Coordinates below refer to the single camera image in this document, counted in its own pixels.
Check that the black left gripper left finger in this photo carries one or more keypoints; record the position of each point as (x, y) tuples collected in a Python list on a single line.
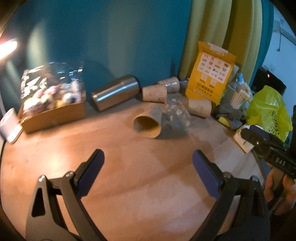
[(45, 220)]

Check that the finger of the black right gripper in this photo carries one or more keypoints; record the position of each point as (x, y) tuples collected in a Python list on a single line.
[(269, 137), (252, 136)]

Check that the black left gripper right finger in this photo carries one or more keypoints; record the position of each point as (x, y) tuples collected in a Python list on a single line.
[(251, 220)]

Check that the cartoon-printed paper cup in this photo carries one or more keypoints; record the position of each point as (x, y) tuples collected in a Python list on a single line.
[(149, 123)]

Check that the paper cup by yellow bag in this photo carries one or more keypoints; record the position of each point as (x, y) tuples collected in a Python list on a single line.
[(200, 107)]

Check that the paper cup behind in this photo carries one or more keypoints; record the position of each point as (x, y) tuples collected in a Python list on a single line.
[(172, 84)]

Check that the paper cup lying left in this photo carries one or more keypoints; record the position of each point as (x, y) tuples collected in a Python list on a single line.
[(154, 93)]

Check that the tissue pack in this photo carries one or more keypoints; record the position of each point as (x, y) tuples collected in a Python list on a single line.
[(244, 145)]

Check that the yellow-green plastic bag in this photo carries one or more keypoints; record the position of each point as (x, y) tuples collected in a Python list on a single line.
[(268, 110)]

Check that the grey cloth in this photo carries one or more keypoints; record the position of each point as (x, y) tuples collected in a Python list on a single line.
[(234, 117)]

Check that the yellow sponge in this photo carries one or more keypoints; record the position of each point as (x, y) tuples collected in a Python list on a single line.
[(224, 121)]

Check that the white plastic basket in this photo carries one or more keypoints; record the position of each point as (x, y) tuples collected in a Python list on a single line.
[(235, 99)]

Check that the black monitor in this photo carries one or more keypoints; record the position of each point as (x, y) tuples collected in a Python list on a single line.
[(265, 77)]

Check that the yellow paper bag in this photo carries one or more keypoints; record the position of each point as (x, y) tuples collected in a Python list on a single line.
[(211, 73)]

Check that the clear plastic bottle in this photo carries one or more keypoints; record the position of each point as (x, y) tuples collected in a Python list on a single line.
[(175, 115)]

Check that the yellow-green curtain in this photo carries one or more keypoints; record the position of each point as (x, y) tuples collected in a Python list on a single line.
[(232, 25)]

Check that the white desk lamp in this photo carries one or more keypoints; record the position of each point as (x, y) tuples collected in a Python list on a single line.
[(10, 124)]

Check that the brown cardboard box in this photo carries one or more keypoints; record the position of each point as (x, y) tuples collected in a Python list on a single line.
[(55, 117)]

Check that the stainless steel tumbler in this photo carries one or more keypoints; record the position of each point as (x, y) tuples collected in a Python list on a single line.
[(115, 92)]

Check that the teal curtain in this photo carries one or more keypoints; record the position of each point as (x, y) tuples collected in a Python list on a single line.
[(145, 39)]

